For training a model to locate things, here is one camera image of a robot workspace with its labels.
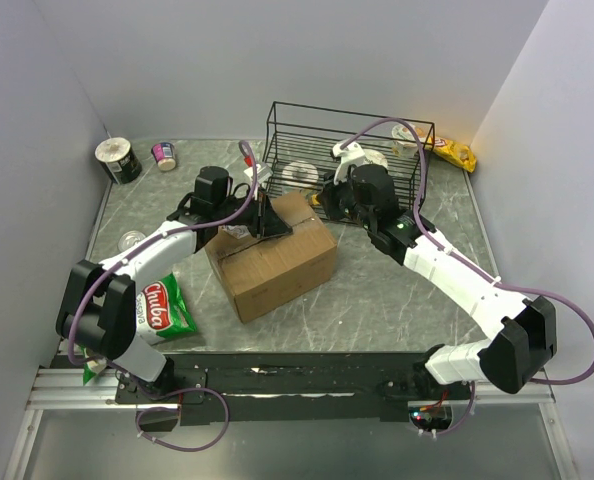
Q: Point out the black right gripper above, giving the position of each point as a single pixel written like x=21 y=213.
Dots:
x=329 y=194

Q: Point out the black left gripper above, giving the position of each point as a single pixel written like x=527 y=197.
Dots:
x=271 y=223

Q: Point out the brown cardboard box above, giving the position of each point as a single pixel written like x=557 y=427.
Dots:
x=259 y=276

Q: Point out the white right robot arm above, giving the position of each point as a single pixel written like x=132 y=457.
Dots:
x=520 y=333

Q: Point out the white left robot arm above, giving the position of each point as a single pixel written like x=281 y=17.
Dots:
x=185 y=232

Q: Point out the white lidded jar in basket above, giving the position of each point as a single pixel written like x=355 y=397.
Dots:
x=297 y=176

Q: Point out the white yogurt cup behind basket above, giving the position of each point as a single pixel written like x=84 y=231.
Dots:
x=404 y=144

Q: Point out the yellow snack bag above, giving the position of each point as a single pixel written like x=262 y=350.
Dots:
x=455 y=153

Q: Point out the pink yogurt cup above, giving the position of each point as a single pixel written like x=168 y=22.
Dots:
x=164 y=156

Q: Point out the green Chuba chips bag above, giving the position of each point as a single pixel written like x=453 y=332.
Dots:
x=162 y=315

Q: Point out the small brown jar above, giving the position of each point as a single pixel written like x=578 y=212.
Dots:
x=129 y=239

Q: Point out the black can white lid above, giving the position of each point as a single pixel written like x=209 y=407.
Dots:
x=118 y=160

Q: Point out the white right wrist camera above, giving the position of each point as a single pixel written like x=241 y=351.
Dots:
x=349 y=155

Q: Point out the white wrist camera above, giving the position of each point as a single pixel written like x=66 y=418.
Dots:
x=263 y=174
x=349 y=155

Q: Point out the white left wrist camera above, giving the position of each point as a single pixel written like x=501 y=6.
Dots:
x=263 y=174

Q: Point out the black wire basket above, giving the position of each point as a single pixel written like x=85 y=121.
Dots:
x=298 y=132

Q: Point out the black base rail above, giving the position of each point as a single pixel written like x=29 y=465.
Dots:
x=250 y=386

